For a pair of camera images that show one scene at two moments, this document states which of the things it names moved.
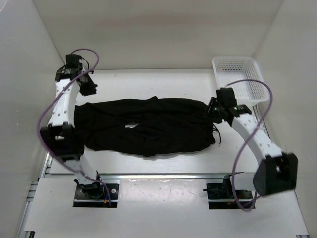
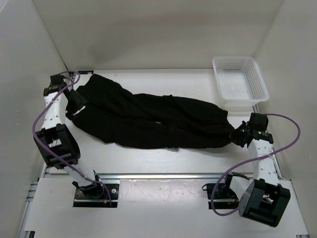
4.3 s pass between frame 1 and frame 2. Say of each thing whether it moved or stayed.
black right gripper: moved
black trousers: moved
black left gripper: moved
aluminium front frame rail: stayed
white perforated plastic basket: stayed
